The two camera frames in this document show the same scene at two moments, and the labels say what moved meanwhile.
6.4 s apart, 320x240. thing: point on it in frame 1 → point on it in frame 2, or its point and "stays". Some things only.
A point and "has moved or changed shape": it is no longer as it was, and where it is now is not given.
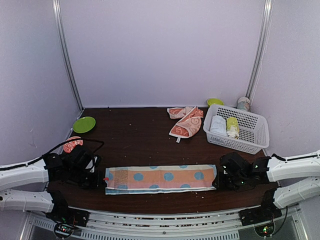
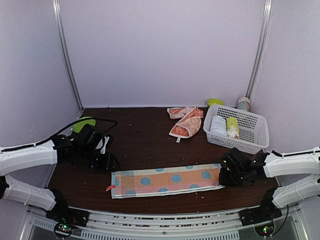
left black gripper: (95, 183) → (107, 164)
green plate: (83, 124) stays
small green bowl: (214, 101) stays
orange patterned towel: (188, 123) stays
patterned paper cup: (243, 103) stays
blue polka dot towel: (165, 178) has moved or changed shape
